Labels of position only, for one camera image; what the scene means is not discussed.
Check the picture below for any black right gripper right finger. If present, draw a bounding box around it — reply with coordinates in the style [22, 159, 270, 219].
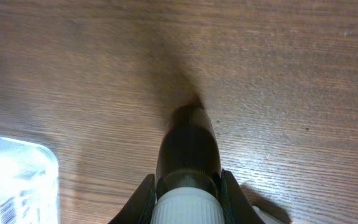
[219, 170, 265, 224]

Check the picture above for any white medicine box red text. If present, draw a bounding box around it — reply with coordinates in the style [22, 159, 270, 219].
[252, 205, 284, 224]

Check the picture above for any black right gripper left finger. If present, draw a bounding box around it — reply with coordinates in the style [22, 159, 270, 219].
[108, 174, 156, 224]

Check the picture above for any clear plastic container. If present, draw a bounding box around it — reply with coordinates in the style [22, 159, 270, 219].
[0, 136, 60, 224]

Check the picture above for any dark syrup bottle white cap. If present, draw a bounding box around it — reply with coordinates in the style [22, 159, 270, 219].
[151, 105, 224, 224]

